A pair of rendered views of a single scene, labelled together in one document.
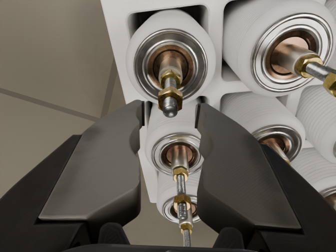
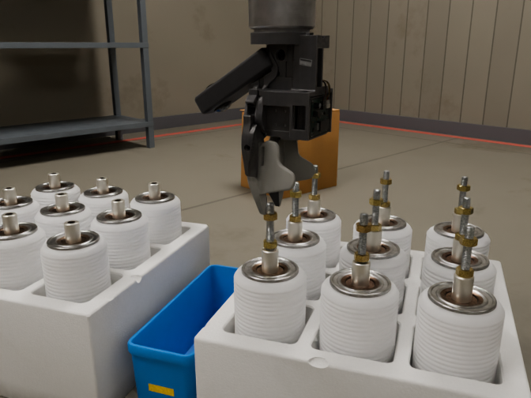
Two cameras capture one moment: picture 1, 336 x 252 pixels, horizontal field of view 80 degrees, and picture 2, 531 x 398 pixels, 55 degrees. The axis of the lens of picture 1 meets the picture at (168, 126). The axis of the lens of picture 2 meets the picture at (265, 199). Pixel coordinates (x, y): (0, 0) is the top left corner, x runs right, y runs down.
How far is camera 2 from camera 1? 65 cm
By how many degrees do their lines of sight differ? 89
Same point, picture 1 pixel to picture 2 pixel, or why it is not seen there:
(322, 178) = (430, 239)
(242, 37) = not seen: hidden behind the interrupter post
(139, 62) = (254, 276)
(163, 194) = (431, 311)
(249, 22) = not seen: hidden behind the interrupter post
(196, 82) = (288, 262)
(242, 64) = (289, 252)
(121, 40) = (238, 339)
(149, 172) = (437, 378)
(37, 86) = not seen: outside the picture
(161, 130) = (325, 287)
